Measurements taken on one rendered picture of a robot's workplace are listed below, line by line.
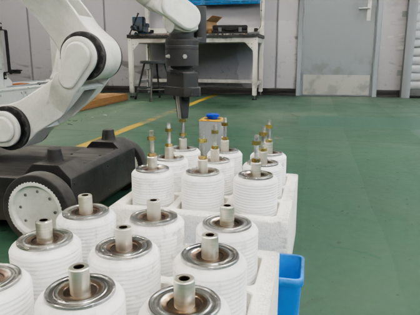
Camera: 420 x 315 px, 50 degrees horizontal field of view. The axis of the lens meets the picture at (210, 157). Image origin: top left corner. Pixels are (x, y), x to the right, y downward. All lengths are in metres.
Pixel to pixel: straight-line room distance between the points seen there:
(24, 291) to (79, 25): 0.98
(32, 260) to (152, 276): 0.16
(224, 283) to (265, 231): 0.38
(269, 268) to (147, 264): 0.22
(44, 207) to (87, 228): 0.56
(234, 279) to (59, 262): 0.23
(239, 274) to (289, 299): 0.30
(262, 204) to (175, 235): 0.29
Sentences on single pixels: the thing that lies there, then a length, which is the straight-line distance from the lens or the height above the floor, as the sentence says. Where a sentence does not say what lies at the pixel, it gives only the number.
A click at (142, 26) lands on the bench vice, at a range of 5.72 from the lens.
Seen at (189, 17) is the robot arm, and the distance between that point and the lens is 1.18.
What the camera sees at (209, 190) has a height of 0.22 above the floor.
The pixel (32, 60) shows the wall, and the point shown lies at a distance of 7.31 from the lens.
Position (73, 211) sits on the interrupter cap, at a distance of 0.78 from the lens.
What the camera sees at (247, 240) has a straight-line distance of 0.67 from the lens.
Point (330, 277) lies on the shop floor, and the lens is 1.12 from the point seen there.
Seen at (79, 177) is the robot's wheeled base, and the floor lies 0.17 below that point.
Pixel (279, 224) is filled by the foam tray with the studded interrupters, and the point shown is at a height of 0.17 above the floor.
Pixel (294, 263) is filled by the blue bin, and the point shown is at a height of 0.10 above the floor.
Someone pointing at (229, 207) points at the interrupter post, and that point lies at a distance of 0.68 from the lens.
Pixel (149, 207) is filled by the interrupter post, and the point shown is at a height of 0.27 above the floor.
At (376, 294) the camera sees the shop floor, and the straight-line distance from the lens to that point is 1.08.
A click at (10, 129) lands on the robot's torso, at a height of 0.28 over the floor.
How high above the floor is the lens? 0.50
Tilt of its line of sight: 13 degrees down
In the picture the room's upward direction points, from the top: straight up
